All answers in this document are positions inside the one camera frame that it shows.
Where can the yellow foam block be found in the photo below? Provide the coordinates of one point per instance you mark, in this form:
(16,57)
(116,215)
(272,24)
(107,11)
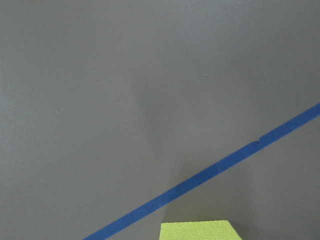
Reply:
(198,230)

